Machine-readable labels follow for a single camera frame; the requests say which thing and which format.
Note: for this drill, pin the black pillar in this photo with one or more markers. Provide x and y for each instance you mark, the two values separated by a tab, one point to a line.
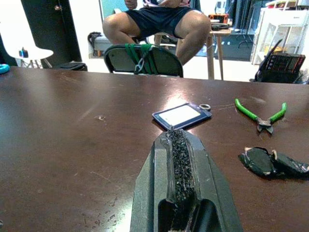
53	29

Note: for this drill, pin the seated person in black shorts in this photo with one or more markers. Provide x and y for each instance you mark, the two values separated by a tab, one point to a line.
157	19

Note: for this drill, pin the orange speaker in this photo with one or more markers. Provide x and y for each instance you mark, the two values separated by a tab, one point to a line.
212	17

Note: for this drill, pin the black crate basket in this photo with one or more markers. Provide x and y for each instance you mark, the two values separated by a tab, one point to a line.
282	65

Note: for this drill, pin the white shell chair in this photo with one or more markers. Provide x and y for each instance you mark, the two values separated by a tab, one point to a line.
14	29

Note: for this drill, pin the black folding chair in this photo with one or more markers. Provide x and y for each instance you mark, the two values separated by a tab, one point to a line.
166	60

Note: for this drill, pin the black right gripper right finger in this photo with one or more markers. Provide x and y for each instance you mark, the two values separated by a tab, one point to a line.
205	183

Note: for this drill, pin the light wooden side table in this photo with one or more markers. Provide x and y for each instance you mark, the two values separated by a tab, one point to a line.
210	60

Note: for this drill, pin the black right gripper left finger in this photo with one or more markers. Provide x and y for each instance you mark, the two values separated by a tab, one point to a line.
159	183

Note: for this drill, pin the light wooden stool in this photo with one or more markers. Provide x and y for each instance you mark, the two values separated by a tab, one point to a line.
158	38

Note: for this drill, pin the black taped pad piece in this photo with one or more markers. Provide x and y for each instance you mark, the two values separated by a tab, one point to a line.
289	165
258	162

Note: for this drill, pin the small blue black gadget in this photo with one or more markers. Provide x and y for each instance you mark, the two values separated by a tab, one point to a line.
23	53

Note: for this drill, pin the black backpack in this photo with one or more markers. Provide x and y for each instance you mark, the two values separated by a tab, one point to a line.
93	38

